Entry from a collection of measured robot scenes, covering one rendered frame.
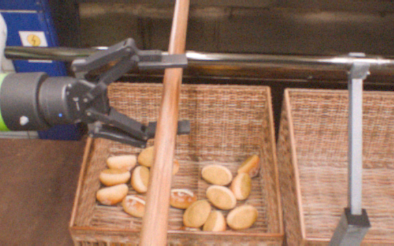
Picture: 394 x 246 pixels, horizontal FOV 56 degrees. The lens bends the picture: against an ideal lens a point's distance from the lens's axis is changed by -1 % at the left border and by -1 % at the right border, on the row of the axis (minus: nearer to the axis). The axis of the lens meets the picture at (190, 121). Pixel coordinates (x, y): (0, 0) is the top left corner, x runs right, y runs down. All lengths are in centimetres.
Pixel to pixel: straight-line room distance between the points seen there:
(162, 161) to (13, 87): 25
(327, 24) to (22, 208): 109
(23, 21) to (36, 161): 50
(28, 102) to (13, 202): 79
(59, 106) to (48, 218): 72
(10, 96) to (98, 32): 64
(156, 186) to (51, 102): 22
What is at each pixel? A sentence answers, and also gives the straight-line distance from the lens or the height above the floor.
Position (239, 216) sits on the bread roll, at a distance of 113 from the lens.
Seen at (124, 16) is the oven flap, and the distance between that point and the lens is 118.
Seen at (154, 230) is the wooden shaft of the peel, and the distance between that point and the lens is 43.
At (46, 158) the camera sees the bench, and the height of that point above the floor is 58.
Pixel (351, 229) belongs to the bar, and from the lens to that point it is 81.
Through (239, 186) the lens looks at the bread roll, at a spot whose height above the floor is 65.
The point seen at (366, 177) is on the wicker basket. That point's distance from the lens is 141.
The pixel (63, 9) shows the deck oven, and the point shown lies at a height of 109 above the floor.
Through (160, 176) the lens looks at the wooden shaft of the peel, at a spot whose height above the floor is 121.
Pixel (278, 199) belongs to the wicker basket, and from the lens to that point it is 104.
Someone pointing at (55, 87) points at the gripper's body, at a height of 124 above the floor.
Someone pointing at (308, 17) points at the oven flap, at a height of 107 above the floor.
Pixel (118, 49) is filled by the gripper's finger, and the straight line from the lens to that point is 54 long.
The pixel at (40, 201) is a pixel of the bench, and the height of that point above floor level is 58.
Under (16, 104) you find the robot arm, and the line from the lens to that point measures 60.
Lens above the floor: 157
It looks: 41 degrees down
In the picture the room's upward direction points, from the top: straight up
